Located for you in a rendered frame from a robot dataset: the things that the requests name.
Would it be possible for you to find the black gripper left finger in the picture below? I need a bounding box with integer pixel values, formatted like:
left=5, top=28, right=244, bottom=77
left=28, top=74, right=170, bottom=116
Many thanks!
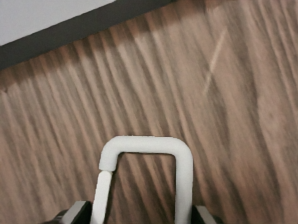
left=40, top=201, right=90, bottom=224

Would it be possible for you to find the grey tray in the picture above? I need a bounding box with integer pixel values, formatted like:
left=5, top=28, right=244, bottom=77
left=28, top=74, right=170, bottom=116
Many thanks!
left=0, top=0, right=178, bottom=70

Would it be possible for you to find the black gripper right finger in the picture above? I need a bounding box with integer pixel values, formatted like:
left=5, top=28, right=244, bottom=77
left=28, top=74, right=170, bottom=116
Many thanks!
left=191, top=205, right=225, bottom=224

